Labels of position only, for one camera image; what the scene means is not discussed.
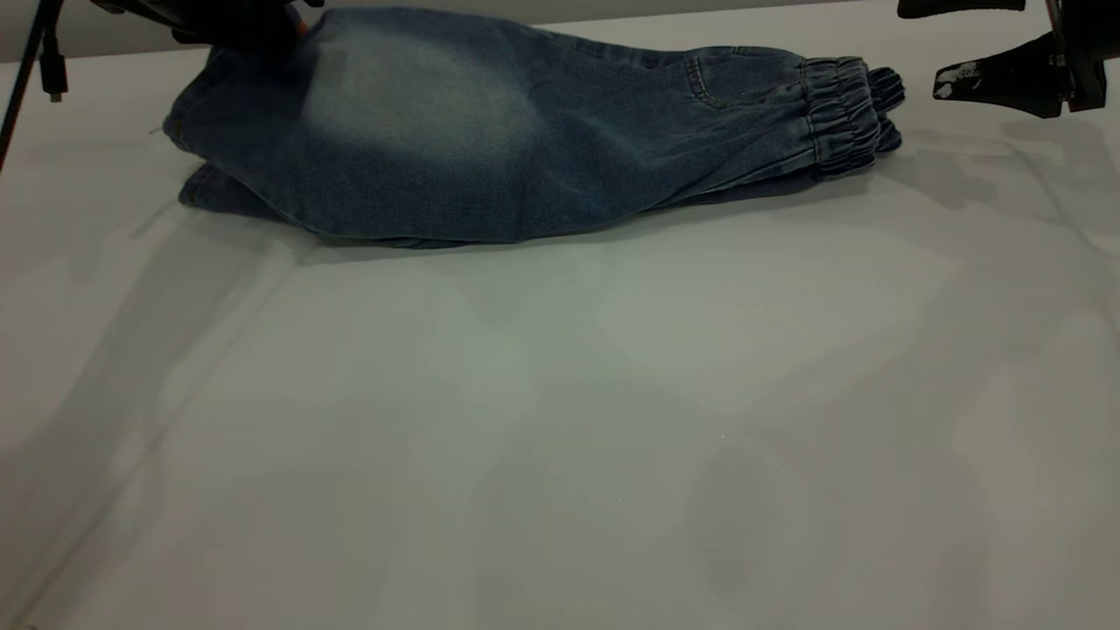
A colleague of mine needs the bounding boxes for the blue denim shorts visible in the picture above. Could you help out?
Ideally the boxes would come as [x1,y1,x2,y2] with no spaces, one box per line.
[162,7,907,250]

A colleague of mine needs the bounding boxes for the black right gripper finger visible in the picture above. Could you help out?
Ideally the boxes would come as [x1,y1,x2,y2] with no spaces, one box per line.
[897,0,1026,20]
[931,30,1065,120]

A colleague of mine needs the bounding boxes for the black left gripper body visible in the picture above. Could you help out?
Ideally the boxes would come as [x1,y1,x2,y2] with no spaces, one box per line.
[92,0,325,41]

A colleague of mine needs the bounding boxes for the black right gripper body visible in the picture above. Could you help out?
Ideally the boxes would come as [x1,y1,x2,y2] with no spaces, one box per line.
[1046,0,1120,115]

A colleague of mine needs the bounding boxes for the black camera cable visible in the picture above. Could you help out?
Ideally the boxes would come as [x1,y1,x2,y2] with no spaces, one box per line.
[0,0,70,176]

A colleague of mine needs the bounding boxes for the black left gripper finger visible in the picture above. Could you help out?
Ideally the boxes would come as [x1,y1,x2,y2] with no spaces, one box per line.
[175,22,306,50]

